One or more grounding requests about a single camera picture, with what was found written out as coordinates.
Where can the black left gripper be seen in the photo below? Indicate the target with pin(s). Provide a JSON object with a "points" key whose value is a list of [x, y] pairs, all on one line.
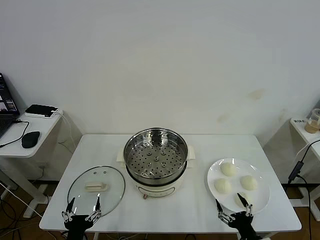
{"points": [[76, 225]]}

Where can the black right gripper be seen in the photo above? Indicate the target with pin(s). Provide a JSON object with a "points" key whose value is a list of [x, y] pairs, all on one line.
{"points": [[243, 223]]}

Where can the white steamed baozi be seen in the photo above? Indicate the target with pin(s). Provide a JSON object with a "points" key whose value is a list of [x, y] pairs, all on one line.
{"points": [[237, 201], [222, 186], [248, 182], [228, 170]]}

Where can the round glass pot lid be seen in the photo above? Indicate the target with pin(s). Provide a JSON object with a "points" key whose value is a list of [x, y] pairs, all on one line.
{"points": [[110, 200]]}

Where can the perforated steel steamer basket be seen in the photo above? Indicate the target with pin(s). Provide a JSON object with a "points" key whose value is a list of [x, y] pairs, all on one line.
{"points": [[155, 160]]}

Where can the round white plate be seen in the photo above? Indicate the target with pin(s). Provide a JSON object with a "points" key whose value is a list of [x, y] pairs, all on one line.
{"points": [[260, 196]]}

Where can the cream electric cooker pot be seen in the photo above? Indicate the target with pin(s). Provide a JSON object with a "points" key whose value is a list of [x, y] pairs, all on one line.
{"points": [[155, 190]]}

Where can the black computer mouse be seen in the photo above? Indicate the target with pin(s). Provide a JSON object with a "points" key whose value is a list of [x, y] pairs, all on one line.
{"points": [[30, 139]]}

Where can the white side table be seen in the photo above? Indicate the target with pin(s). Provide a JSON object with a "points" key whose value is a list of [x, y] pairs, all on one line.
{"points": [[303, 135], [42, 127]]}

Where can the small printed white label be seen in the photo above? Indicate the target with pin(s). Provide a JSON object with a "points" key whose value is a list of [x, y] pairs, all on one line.
{"points": [[300, 121]]}

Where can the black smartphone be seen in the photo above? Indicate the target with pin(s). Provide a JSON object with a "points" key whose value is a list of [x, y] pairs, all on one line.
{"points": [[40, 109]]}

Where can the clear plastic drink cup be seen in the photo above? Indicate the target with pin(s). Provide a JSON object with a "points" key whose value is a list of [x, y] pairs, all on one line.
{"points": [[311, 125]]}

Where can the black laptop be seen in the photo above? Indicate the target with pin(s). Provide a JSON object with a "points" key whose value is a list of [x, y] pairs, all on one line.
{"points": [[5, 100]]}

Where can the white wall socket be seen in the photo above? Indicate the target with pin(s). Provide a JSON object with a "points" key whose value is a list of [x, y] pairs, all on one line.
{"points": [[41, 165]]}

